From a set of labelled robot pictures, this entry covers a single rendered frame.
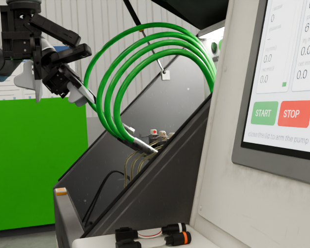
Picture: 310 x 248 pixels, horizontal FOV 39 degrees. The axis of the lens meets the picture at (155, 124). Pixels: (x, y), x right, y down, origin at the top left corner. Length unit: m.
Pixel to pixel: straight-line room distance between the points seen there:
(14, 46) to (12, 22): 0.05
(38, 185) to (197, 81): 3.03
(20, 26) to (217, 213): 0.58
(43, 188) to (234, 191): 3.76
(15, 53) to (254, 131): 0.55
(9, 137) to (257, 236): 3.81
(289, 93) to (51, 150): 3.83
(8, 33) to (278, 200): 0.65
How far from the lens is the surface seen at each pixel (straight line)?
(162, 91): 1.50
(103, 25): 7.67
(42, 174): 4.36
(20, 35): 0.98
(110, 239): 0.79
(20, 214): 4.43
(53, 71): 1.26
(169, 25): 1.24
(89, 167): 1.46
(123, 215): 0.82
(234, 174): 0.70
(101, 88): 1.05
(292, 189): 0.57
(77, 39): 1.00
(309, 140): 0.55
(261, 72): 0.68
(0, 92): 7.61
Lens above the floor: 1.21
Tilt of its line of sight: 3 degrees down
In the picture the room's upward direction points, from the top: 3 degrees counter-clockwise
